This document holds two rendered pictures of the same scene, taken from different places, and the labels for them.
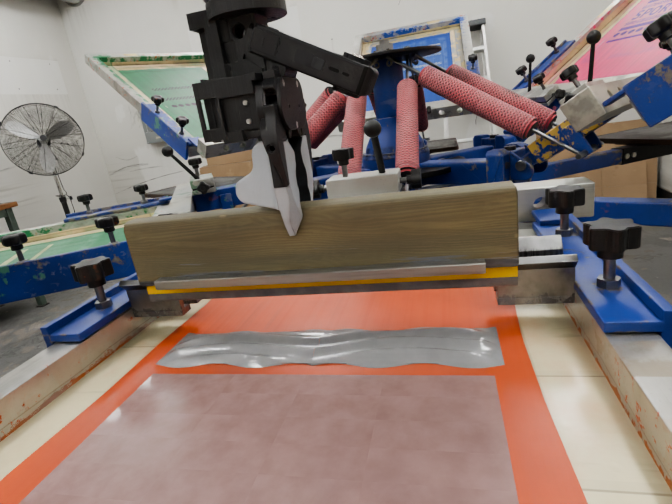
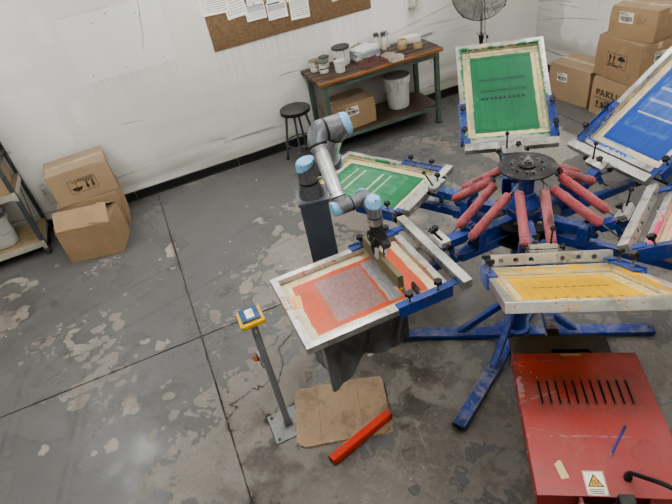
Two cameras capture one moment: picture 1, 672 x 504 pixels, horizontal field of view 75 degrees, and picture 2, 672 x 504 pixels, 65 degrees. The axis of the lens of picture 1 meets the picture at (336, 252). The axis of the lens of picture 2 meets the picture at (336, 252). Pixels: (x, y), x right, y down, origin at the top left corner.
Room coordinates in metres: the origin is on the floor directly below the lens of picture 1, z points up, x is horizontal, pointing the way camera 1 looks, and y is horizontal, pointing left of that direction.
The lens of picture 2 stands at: (-0.88, -1.65, 2.78)
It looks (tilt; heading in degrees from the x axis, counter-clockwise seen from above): 37 degrees down; 58
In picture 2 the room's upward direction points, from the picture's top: 11 degrees counter-clockwise
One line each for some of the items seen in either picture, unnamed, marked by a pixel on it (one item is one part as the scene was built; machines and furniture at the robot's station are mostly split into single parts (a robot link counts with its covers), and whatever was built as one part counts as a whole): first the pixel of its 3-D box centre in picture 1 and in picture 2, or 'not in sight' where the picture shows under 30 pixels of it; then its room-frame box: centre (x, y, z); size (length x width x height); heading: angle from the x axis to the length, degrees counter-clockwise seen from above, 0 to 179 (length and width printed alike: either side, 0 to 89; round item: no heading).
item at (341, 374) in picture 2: not in sight; (370, 345); (0.18, -0.12, 0.74); 0.46 x 0.04 x 0.42; 164
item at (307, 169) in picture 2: not in sight; (307, 169); (0.50, 0.68, 1.37); 0.13 x 0.12 x 0.14; 164
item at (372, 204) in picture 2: not in sight; (373, 206); (0.45, 0.05, 1.39); 0.09 x 0.08 x 0.11; 74
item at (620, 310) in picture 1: (582, 278); (424, 299); (0.44, -0.26, 0.98); 0.30 x 0.05 x 0.07; 164
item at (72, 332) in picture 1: (149, 298); (374, 242); (0.59, 0.27, 0.98); 0.30 x 0.05 x 0.07; 164
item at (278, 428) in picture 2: not in sight; (270, 374); (-0.23, 0.34, 0.48); 0.22 x 0.22 x 0.96; 74
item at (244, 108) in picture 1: (251, 75); (376, 232); (0.45, 0.05, 1.23); 0.09 x 0.08 x 0.12; 75
